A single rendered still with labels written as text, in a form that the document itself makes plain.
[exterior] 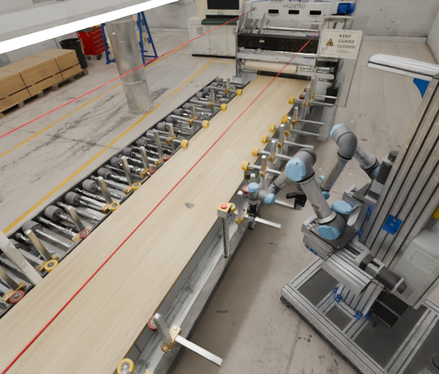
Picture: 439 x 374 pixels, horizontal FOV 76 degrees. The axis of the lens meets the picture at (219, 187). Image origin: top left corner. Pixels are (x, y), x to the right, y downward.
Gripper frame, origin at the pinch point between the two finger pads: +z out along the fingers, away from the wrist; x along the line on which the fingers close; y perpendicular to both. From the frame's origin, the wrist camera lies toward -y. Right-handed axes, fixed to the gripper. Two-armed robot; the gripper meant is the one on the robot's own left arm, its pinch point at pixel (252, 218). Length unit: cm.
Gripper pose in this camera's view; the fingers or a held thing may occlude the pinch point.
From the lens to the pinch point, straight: 215.3
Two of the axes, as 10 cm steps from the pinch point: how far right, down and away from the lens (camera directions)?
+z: 0.6, 7.5, 6.6
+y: -1.0, 6.6, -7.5
